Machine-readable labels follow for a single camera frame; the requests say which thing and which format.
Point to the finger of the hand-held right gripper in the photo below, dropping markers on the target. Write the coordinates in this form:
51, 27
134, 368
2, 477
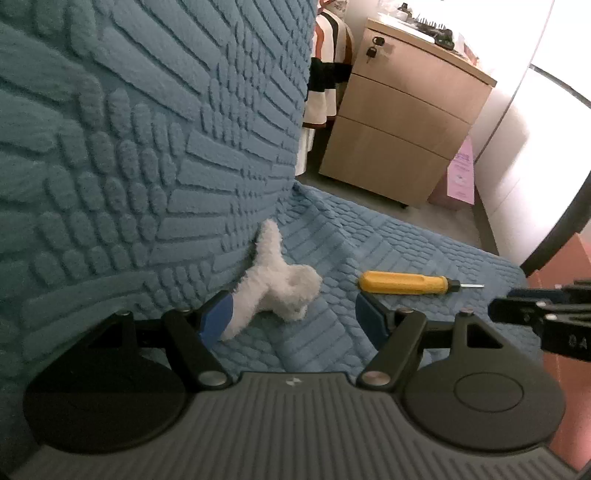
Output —
554, 293
517, 310

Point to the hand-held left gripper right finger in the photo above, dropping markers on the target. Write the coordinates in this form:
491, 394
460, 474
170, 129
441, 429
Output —
371, 318

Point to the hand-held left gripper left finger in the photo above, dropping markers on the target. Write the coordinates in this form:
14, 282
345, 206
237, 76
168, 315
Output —
217, 318

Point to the yellow screwdriver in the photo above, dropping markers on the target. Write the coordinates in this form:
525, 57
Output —
397, 282

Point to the white plush toy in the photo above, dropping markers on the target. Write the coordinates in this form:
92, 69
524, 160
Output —
277, 286

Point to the pink paper bag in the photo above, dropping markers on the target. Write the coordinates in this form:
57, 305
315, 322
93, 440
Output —
459, 175

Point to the blue textured towel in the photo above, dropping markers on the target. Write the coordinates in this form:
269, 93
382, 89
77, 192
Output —
138, 138

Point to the wooden drawer cabinet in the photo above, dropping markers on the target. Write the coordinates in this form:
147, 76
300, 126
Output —
397, 120

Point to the cabinet keys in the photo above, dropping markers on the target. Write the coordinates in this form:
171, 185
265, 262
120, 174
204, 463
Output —
375, 46

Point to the dark small items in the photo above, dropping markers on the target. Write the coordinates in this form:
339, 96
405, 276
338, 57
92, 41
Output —
436, 32

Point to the beige chair with black frame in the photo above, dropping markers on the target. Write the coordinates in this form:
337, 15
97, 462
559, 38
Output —
556, 228

